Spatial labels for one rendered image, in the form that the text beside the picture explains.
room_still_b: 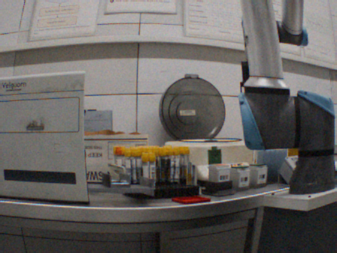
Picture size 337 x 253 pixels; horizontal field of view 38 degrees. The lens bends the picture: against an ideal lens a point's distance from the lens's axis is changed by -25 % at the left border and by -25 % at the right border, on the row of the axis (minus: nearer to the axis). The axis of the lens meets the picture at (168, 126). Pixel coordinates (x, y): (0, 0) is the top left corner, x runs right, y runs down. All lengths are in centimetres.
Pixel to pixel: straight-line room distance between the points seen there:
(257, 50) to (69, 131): 45
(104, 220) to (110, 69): 83
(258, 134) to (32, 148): 49
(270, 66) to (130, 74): 92
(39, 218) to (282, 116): 59
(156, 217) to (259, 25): 50
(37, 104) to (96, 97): 75
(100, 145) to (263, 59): 61
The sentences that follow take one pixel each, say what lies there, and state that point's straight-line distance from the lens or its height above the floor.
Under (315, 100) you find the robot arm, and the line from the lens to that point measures 121.
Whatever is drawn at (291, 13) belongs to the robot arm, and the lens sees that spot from 146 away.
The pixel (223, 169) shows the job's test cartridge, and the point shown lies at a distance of 152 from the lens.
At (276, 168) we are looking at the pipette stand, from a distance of 171.
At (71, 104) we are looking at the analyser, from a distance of 130.
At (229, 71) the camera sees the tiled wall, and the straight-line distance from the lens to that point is 223.
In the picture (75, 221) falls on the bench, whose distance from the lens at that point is 131.
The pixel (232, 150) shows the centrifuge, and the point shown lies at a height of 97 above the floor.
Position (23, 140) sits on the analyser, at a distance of 127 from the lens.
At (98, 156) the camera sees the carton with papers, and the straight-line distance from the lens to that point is 164.
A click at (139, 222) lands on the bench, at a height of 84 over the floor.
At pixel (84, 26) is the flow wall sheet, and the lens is 199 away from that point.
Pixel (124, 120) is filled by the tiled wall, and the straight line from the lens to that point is 204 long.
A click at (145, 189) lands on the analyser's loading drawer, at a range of 139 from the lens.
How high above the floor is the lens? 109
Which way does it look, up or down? 2 degrees down
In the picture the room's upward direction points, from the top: straight up
